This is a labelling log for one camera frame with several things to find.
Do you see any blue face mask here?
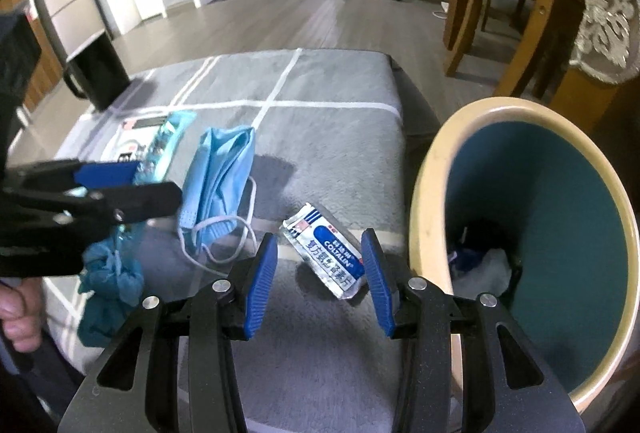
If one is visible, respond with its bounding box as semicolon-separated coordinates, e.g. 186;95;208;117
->
177;126;257;274

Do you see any Coltalin medicine box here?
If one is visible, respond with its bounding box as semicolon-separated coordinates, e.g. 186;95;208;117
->
100;112;168;162

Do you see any white tissue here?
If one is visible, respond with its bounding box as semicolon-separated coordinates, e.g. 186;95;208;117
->
449;249;512;300

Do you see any teal beige trash bin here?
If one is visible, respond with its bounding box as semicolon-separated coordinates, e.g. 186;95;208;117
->
409;97;639;413

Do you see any person's left hand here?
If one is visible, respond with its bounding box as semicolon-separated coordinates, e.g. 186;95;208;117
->
0;278;44;353

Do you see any crumpled teal glove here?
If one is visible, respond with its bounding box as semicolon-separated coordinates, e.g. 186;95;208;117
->
77;234;144;349

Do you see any teal blister pack wrapper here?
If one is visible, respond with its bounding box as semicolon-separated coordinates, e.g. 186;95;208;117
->
131;110;196;185

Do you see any grey striped table cloth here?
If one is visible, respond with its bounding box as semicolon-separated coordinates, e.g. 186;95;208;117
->
8;47;454;433

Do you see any black mug white inside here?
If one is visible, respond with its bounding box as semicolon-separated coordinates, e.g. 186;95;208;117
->
63;31;131;112

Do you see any wooden cabinet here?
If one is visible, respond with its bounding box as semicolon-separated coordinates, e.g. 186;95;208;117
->
1;0;62;112

